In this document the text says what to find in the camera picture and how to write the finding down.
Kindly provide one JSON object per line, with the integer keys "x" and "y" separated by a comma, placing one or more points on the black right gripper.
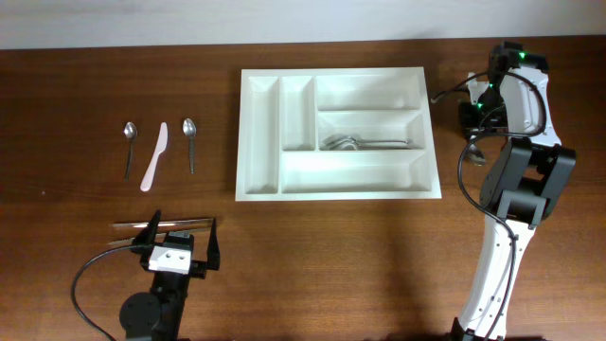
{"x": 470, "y": 126}

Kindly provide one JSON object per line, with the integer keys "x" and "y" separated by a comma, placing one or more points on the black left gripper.
{"x": 199, "y": 268}

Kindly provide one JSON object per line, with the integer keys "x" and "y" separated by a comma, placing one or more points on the pink plastic knife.
{"x": 160, "y": 147}

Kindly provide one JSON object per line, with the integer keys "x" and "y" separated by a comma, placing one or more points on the metal fork in tray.
{"x": 335, "y": 137}
{"x": 353, "y": 144}

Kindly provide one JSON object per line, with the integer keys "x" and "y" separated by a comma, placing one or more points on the large metal spoon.
{"x": 475, "y": 156}

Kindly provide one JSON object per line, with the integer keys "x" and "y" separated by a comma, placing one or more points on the white plastic cutlery tray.
{"x": 287, "y": 114}

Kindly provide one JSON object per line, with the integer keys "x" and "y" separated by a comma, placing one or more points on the small teaspoon dark handle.
{"x": 189, "y": 130}

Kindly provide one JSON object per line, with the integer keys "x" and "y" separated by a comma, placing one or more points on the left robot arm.
{"x": 157, "y": 313}

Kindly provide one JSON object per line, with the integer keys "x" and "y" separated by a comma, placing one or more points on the metal tongs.
{"x": 194, "y": 225}

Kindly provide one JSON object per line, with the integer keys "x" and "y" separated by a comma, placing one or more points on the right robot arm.
{"x": 521, "y": 189}

